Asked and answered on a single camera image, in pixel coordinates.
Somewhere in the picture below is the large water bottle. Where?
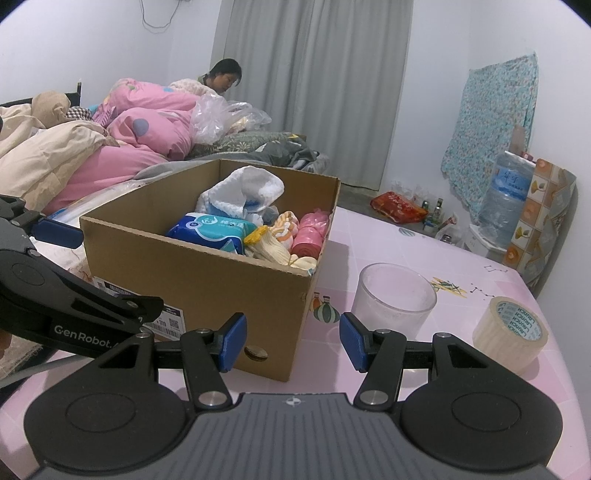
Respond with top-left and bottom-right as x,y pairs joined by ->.
477,152 -> 539,246

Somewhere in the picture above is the blue floral wall cloth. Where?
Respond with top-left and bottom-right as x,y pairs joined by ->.
440,51 -> 540,225

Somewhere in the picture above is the cream knit glove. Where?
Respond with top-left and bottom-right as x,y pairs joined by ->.
243,226 -> 320,278

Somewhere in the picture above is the red plastic bag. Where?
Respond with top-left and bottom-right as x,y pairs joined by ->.
370,190 -> 430,224

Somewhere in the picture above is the orange tile patterned cover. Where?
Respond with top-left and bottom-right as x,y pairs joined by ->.
505,159 -> 578,292

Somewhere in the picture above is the white plastic bag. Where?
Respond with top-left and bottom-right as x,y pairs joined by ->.
436,213 -> 465,245

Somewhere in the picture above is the orange striped sock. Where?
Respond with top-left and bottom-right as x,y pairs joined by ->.
270,210 -> 301,246

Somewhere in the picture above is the clear packing tape roll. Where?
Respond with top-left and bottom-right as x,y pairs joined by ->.
471,296 -> 550,375

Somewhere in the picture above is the pink plastic bag roll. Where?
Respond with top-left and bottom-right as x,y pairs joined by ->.
290,208 -> 332,260

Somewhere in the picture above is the pink quilt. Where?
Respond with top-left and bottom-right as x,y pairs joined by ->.
41,78 -> 223,214

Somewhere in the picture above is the grey curtain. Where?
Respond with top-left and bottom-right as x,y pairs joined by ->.
209,0 -> 414,193

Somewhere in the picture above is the frosted plastic cup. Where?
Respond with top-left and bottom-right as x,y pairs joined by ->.
351,263 -> 438,345

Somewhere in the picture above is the grey cable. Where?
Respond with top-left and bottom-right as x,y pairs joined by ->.
0,354 -> 80,389

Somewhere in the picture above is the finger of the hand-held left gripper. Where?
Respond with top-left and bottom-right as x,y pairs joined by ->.
59,271 -> 165,332
0,195 -> 85,253

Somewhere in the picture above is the white water dispenser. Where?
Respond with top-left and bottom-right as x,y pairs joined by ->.
461,223 -> 509,264

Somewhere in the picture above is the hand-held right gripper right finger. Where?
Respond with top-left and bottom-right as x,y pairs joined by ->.
339,311 -> 486,410

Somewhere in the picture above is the grey floral quilt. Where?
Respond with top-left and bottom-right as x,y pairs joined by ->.
137,131 -> 331,186

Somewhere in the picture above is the clear plastic bag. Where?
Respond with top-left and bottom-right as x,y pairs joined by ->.
189,92 -> 273,144

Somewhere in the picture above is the blue wet wipes pack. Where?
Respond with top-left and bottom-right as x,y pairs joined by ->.
165,213 -> 258,256

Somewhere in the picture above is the white fluffy towel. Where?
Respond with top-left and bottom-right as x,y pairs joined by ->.
196,165 -> 285,220

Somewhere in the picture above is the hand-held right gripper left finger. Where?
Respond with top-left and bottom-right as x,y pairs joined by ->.
98,311 -> 249,411

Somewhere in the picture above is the wall cable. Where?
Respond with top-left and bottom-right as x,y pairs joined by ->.
138,0 -> 184,31

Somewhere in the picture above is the pink printed tablecloth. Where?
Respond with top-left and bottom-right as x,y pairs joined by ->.
9,205 -> 579,480

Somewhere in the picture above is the cardboard box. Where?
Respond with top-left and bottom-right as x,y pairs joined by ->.
79,159 -> 342,383

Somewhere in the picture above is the beige blanket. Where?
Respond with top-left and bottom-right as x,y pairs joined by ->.
0,91 -> 122,205

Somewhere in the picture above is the black bed headboard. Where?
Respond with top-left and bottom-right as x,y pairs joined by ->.
0,80 -> 84,110

